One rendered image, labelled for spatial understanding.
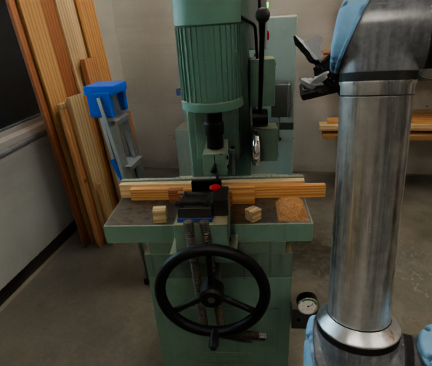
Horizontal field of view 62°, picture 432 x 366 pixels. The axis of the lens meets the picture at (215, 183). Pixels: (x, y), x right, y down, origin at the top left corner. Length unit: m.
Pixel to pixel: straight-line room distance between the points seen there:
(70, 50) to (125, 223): 1.78
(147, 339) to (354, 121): 1.60
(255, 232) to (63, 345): 1.33
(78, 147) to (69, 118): 0.19
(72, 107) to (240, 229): 1.58
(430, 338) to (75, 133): 2.10
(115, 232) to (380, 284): 0.72
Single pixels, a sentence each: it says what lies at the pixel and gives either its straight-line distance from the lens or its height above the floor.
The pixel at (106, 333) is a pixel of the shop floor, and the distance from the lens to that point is 2.06.
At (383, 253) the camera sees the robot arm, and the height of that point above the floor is 1.06.
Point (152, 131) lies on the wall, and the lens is 3.71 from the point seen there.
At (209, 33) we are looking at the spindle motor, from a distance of 0.95.
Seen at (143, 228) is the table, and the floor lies 0.89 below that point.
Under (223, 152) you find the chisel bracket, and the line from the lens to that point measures 1.05.
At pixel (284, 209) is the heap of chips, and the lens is 1.05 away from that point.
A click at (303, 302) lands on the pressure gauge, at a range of 1.12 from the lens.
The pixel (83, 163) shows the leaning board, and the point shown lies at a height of 0.62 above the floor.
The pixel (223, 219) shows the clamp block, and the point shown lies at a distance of 0.92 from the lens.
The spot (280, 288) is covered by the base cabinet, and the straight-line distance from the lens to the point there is 1.16.
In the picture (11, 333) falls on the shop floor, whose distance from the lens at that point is 2.29.
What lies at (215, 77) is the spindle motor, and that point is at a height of 1.29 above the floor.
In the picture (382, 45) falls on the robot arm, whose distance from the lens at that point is 0.60.
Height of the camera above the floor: 1.44
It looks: 25 degrees down
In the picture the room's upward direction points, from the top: 4 degrees counter-clockwise
